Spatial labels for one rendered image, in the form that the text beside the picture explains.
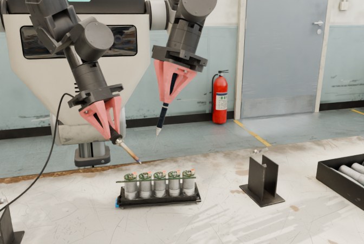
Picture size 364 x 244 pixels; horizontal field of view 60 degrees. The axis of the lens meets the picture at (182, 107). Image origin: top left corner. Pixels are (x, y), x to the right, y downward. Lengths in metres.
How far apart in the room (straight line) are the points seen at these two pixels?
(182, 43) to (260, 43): 2.92
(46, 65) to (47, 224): 0.44
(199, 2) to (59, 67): 0.50
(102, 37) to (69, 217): 0.34
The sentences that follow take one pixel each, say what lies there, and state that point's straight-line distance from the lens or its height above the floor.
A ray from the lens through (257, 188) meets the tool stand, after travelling 0.68.
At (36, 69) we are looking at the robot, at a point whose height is 0.97.
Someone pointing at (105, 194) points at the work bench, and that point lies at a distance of 0.70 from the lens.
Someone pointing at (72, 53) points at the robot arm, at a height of 1.04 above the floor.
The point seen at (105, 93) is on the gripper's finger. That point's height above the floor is 0.96.
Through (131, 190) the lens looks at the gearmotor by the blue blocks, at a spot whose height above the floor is 0.79.
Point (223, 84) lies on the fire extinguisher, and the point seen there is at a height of 0.44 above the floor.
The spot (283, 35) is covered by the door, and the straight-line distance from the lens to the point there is 3.61.
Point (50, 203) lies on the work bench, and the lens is 0.71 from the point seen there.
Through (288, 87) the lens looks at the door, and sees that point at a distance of 3.75.
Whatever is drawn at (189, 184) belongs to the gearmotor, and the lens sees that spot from 0.63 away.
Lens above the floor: 1.11
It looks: 16 degrees down
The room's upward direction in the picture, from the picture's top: straight up
